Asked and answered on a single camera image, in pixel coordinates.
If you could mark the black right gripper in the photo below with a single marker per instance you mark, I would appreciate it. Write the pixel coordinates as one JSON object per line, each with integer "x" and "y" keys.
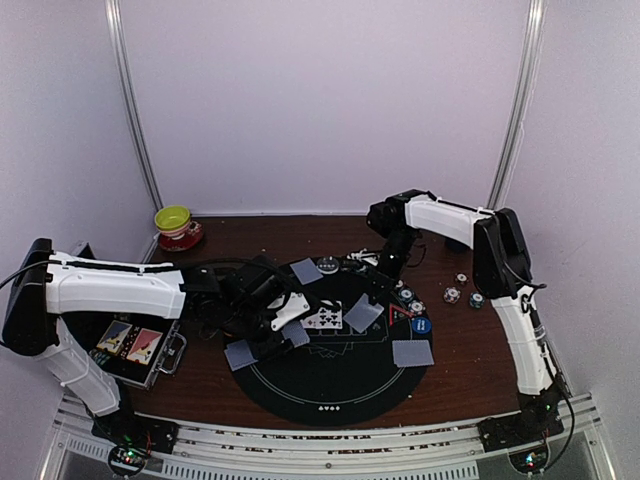
{"x": 385, "y": 278}

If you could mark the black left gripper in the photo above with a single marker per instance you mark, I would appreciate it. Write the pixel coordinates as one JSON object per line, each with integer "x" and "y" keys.
{"x": 278, "y": 344}

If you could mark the red black triangle marker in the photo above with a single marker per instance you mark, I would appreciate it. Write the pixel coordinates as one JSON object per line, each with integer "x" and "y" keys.
{"x": 397, "y": 314}

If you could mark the blue card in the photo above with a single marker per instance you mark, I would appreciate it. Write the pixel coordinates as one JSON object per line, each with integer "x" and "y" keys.
{"x": 239, "y": 355}
{"x": 412, "y": 353}
{"x": 306, "y": 271}

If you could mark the clear round dealer button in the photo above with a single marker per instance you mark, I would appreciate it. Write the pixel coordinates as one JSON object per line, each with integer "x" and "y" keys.
{"x": 328, "y": 265}

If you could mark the blue round blind button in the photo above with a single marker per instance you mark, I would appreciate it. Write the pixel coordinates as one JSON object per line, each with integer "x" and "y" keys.
{"x": 421, "y": 325}

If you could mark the ten of clubs card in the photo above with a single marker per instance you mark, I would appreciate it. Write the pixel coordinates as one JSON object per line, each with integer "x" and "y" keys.
{"x": 324, "y": 319}

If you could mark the blue playing card deck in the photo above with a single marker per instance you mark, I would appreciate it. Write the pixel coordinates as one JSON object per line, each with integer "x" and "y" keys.
{"x": 296, "y": 334}

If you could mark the blue white poker chip stack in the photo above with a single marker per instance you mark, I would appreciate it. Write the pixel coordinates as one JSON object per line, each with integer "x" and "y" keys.
{"x": 451, "y": 295}

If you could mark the green poker chip stack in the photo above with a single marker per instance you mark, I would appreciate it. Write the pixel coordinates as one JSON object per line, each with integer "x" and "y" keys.
{"x": 476, "y": 300}

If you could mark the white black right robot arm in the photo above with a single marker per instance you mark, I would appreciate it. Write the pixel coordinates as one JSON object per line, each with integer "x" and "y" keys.
{"x": 501, "y": 273}

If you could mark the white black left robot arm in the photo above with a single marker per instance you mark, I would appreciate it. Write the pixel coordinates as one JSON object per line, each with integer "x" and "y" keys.
{"x": 59, "y": 304}

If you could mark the round black poker mat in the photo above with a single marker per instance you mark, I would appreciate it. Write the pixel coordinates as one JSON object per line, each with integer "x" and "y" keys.
{"x": 341, "y": 377}

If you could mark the dark blue enamel mug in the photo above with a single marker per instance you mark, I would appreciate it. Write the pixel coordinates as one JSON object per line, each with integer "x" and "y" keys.
{"x": 456, "y": 246}

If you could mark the green bowl on red saucer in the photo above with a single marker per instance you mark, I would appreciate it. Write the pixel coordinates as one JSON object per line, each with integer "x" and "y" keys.
{"x": 178, "y": 231}

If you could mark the red card box in case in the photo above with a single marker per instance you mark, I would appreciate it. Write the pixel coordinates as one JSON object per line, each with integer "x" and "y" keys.
{"x": 144, "y": 346}

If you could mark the aluminium poker case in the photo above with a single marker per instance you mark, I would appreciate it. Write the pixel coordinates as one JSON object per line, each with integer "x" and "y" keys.
{"x": 166, "y": 358}

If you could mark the blue card box in case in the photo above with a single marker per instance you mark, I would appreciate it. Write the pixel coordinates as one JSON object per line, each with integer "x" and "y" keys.
{"x": 114, "y": 337}

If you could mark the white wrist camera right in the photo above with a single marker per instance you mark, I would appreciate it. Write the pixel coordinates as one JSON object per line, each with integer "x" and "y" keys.
{"x": 365, "y": 257}

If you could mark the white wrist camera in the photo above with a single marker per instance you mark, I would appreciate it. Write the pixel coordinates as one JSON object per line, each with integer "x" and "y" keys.
{"x": 286, "y": 308}
{"x": 365, "y": 257}

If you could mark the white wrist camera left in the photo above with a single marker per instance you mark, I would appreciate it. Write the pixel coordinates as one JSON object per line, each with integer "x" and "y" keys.
{"x": 286, "y": 308}

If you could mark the aluminium front rail frame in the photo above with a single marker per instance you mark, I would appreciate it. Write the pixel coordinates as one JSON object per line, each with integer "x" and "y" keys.
{"x": 451, "y": 450}

